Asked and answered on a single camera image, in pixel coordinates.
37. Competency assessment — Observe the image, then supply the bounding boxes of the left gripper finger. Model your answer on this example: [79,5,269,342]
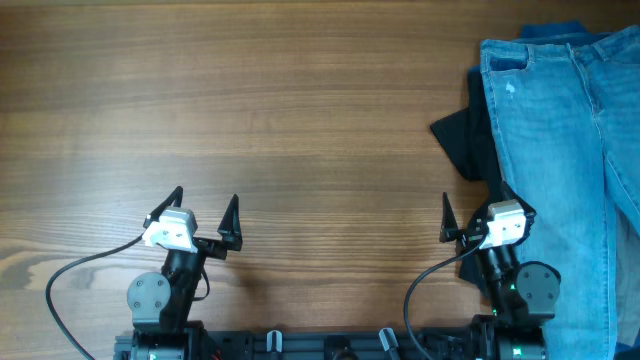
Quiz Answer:
[144,186,183,226]
[217,194,242,240]

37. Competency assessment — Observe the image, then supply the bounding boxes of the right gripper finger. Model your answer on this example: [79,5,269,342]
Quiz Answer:
[500,181,536,220]
[440,192,458,235]

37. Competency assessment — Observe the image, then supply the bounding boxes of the light blue denim jeans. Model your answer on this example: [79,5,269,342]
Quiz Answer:
[481,26,639,359]

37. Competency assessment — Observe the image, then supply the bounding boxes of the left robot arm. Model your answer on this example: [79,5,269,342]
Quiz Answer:
[114,186,243,360]

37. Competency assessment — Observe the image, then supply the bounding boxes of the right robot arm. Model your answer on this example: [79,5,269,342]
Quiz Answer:
[440,183,561,360]

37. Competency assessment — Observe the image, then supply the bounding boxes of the black garment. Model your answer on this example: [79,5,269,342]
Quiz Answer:
[430,65,506,301]

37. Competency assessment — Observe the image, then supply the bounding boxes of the dark blue garment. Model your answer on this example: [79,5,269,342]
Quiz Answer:
[515,20,612,46]

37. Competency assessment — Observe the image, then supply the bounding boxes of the right black cable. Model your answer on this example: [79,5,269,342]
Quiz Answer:
[403,234,489,360]

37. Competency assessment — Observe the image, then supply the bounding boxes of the black cable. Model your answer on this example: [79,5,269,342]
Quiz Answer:
[45,234,146,360]
[403,234,489,360]

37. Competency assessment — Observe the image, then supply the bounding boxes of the left white rail clip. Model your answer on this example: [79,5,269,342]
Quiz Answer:
[266,330,283,353]

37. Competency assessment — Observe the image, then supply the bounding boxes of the white rail clip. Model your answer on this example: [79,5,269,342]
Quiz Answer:
[266,330,283,353]
[378,327,400,360]

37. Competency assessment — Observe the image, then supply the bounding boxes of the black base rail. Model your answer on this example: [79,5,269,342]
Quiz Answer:
[113,327,481,360]

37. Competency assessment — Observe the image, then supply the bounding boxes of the right white rail clip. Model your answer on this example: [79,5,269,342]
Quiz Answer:
[378,327,400,360]

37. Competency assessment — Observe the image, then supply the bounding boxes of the left black cable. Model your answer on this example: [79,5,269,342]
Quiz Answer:
[45,234,146,360]

